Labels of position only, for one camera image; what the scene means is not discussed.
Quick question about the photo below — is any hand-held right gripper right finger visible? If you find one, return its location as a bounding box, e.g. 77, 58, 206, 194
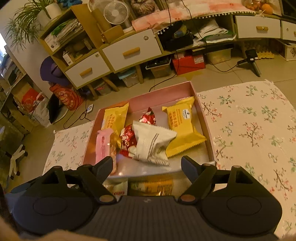
179, 155, 262, 205

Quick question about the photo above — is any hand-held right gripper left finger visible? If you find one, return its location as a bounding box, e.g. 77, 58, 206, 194
32, 156, 117, 206

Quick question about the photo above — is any pink snack packet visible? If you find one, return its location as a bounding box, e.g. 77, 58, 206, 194
94, 129, 114, 163

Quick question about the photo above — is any white red-label snack packet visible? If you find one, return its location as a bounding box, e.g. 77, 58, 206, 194
103, 180, 129, 195

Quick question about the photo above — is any golden clear snack packet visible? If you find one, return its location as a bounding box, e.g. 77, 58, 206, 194
110, 131, 122, 151

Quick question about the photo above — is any red white-print snack packet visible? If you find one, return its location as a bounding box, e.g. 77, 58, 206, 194
118, 125, 139, 158
138, 107, 158, 127

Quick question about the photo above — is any yellow pastry packet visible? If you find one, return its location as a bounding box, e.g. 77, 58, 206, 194
161, 96, 207, 158
101, 103, 129, 131

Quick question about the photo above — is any white grey-striped snack packet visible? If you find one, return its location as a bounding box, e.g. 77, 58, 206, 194
131, 121, 178, 167

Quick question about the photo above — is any pink lined silver box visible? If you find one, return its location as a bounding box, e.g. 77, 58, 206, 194
82, 81, 218, 180

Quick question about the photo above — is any black flat board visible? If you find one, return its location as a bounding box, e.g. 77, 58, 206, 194
47, 95, 63, 124

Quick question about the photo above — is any small clear plastic bin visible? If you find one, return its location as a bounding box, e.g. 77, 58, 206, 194
95, 81, 112, 95

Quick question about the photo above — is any orange printed bag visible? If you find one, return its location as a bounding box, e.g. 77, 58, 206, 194
50, 83, 85, 112

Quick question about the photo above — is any floral tablecloth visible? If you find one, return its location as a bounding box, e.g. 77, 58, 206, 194
43, 80, 296, 241

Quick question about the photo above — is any blue-lid plastic bin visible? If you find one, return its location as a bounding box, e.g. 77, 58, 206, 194
118, 70, 139, 87

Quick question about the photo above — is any white office chair base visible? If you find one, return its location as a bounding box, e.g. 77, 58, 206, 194
8, 144, 28, 179

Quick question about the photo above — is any red white shopping bag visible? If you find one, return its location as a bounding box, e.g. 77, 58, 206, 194
14, 89, 50, 128

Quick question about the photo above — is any red cardboard box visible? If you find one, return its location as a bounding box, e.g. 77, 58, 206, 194
171, 54, 206, 76

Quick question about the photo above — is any black-lid plastic bin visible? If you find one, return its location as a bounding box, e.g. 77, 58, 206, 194
146, 58, 173, 78

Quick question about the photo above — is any purple cushion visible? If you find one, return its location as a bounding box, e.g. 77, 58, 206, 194
40, 57, 70, 87

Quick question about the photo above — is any clear plastic storage bin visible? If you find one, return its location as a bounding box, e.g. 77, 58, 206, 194
206, 47, 232, 65

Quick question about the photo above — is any small white carton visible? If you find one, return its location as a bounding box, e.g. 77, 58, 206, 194
63, 51, 74, 65

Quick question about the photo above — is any wooden bookshelf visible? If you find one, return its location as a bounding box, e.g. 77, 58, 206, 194
0, 46, 30, 135

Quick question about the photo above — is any black storage basket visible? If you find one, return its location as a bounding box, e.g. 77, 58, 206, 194
161, 22, 195, 50

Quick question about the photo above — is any small cardboard box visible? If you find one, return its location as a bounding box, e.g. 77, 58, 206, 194
102, 24, 124, 43

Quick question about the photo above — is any stack of white papers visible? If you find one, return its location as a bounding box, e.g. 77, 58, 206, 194
193, 20, 236, 43

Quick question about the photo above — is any yellow egg tray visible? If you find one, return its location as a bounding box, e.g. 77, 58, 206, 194
257, 43, 274, 59

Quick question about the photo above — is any stack of papers and bags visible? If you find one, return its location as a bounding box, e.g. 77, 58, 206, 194
44, 19, 84, 51

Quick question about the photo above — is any tall wooden shelf cabinet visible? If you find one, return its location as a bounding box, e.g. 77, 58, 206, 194
38, 3, 118, 100

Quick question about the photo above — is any cardboard tube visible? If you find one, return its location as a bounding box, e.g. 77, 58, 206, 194
91, 9, 112, 32

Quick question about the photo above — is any pink table runner cloth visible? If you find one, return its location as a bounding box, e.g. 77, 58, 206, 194
132, 0, 243, 32

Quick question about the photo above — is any white pinecone print box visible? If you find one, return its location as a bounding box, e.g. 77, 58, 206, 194
283, 43, 296, 61

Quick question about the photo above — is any framed cat picture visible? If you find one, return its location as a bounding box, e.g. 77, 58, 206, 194
128, 0, 160, 18

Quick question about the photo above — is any white plant pot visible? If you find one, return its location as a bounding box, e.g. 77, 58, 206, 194
37, 2, 62, 26

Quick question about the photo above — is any green potted plant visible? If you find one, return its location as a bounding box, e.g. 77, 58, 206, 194
5, 0, 53, 50

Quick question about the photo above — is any blue toy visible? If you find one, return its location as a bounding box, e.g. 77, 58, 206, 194
57, 0, 82, 7

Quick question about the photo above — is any small white drawer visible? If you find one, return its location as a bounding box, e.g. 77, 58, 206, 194
280, 20, 296, 42

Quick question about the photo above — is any black microwave oven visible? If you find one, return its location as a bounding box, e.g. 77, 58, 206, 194
281, 0, 296, 16

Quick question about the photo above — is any white drawer wooden handle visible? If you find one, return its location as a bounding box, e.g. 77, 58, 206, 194
65, 52, 111, 88
235, 16, 281, 39
102, 29, 162, 72

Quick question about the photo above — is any black tripod camera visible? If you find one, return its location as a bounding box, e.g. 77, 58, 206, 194
237, 49, 262, 77

